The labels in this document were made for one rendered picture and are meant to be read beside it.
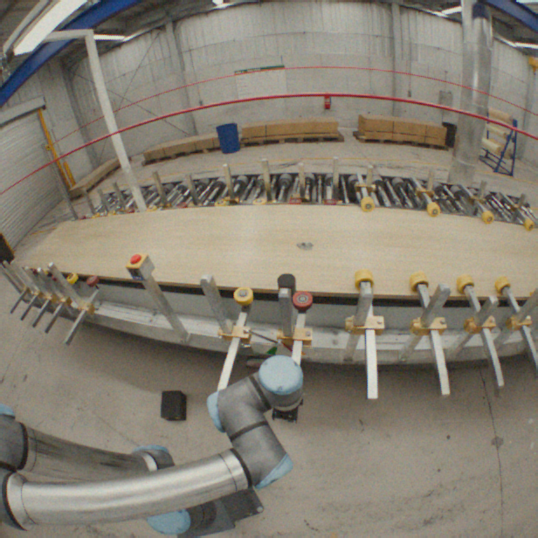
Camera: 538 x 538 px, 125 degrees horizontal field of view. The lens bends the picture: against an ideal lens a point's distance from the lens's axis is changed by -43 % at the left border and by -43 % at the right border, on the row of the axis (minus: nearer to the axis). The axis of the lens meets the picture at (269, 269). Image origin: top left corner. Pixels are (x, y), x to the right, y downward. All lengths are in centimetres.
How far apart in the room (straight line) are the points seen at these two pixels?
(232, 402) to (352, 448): 127
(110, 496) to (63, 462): 23
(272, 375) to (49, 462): 56
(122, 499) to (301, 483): 133
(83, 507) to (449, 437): 190
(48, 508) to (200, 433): 144
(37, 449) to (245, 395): 49
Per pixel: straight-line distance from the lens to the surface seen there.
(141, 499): 47
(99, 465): 76
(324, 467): 169
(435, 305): 84
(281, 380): 52
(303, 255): 119
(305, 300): 99
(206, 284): 79
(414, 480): 184
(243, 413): 52
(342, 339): 123
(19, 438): 63
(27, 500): 54
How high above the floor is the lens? 168
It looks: 43 degrees down
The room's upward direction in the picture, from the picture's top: 9 degrees counter-clockwise
